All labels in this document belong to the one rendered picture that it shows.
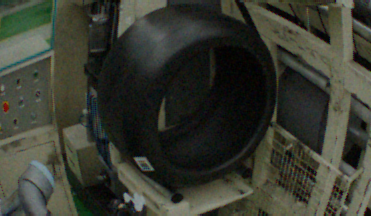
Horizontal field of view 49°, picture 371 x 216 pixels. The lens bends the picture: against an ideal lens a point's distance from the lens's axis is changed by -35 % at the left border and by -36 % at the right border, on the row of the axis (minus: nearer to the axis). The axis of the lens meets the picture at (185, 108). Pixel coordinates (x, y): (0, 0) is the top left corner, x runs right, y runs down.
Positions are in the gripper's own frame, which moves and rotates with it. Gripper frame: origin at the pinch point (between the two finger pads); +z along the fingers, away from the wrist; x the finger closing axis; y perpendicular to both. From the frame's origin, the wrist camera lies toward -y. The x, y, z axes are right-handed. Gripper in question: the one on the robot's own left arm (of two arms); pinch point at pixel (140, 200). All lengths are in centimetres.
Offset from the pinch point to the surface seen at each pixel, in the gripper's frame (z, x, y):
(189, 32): 29, -21, 35
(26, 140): 27, 74, 11
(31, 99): 39, 67, 26
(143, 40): 26.6, -8.0, 37.1
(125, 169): 33.0, 23.6, -10.0
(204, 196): 32.2, -1.8, -25.5
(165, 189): 18.9, 2.3, -10.0
